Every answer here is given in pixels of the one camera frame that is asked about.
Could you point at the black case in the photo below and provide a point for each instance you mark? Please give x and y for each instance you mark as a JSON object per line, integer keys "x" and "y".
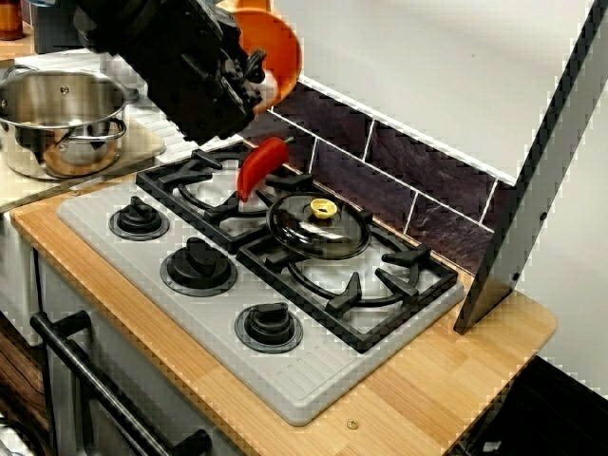
{"x": 546, "y": 418}

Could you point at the glass lid with yellow knob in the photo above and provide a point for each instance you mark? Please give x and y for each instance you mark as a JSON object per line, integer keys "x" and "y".
{"x": 304, "y": 237}

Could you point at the dark grey box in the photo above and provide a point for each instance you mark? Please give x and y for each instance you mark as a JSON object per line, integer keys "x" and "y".
{"x": 57, "y": 28}

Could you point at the stainless steel pot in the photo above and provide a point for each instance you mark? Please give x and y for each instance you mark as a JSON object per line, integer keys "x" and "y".
{"x": 47, "y": 95}

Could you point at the dark tile backsplash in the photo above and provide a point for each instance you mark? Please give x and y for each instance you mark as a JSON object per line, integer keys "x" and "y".
{"x": 427, "y": 180}

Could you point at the orange plastic toy pot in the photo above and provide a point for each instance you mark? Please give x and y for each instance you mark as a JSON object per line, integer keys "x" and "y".
{"x": 285, "y": 47}

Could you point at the wooden side table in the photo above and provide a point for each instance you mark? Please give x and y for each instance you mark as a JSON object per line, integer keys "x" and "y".
{"x": 19, "y": 47}

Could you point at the white toy kitchen cabinet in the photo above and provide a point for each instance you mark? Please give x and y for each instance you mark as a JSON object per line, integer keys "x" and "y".
{"x": 123, "y": 351}

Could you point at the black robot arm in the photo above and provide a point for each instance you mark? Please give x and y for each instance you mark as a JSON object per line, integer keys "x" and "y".
{"x": 133, "y": 38}

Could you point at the salmon sushi toy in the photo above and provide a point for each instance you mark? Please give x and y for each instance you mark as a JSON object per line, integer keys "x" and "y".
{"x": 270, "y": 85}

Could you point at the grey toy stove plate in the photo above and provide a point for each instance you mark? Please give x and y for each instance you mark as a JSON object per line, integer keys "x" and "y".
{"x": 199, "y": 318}

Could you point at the black stove knob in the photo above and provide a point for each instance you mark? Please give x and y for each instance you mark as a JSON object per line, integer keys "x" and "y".
{"x": 268, "y": 325}
{"x": 138, "y": 218}
{"x": 197, "y": 266}

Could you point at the dark grey panel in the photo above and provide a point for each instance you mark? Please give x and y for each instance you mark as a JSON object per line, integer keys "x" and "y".
{"x": 532, "y": 190}

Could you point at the black stove grate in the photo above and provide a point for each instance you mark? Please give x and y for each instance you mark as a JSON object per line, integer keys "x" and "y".
{"x": 347, "y": 297}
{"x": 223, "y": 209}

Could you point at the amber glass jar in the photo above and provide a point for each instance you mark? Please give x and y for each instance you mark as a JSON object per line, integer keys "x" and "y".
{"x": 10, "y": 19}

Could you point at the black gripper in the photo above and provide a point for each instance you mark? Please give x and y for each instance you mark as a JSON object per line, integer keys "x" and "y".
{"x": 218, "y": 95}

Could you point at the red toy chili pepper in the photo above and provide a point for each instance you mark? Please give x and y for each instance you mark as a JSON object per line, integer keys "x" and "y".
{"x": 266, "y": 157}

